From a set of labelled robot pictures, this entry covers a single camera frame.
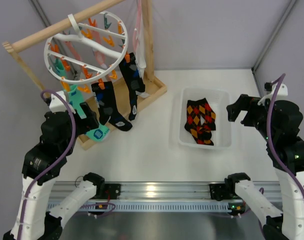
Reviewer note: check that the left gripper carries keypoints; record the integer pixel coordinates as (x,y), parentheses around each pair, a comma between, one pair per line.
(89,119)

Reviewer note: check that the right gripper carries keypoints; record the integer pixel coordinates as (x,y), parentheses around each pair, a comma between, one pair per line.
(247,112)

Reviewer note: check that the mint green sock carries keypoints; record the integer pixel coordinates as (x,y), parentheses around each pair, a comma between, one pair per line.
(75,99)

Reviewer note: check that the white round clip hanger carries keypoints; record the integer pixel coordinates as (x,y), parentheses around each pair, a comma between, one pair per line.
(114,27)

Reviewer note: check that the pink sock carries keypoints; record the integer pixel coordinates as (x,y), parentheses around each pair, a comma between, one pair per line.
(100,57)
(72,49)

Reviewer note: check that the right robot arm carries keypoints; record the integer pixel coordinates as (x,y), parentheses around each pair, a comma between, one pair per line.
(278,123)

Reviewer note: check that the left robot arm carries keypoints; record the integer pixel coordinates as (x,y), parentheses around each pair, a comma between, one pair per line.
(41,168)

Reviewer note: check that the white plastic basket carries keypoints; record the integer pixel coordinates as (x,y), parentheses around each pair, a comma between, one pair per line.
(218,100)

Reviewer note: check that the argyle orange black sock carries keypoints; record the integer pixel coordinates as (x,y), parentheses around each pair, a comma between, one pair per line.
(200,121)

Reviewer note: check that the white plastic bag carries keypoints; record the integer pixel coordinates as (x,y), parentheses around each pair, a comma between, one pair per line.
(138,41)

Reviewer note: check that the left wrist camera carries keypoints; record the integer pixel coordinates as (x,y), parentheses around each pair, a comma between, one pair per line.
(56,105)

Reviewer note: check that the aluminium rail base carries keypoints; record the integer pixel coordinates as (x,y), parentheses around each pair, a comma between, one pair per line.
(186,197)

